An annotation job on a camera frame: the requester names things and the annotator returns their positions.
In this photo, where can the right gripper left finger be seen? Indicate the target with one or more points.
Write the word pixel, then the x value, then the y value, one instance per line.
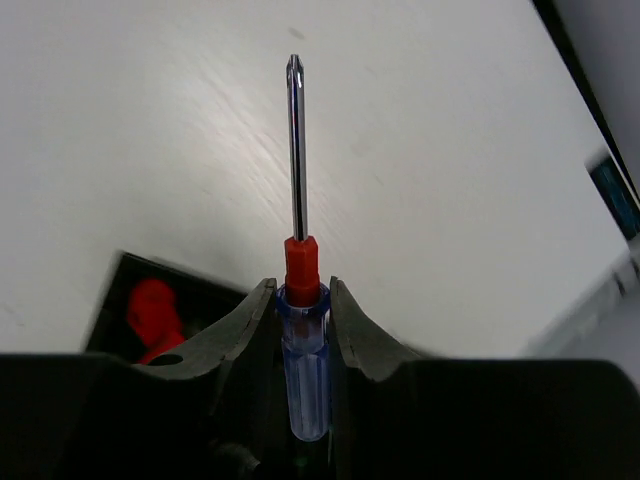
pixel 93 416

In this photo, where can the black divided container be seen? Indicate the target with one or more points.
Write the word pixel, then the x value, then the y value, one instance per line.
pixel 200 301

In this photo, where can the blue handle screwdriver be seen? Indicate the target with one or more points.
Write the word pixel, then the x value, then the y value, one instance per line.
pixel 303 301

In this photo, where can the blue label sticker right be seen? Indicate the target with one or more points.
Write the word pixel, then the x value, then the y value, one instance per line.
pixel 616 193

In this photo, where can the red black utility knife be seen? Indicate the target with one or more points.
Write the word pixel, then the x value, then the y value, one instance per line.
pixel 153 316

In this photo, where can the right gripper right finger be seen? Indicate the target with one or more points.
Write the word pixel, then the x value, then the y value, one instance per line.
pixel 401 415

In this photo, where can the aluminium frame rail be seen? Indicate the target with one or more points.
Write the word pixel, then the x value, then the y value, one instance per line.
pixel 590 310

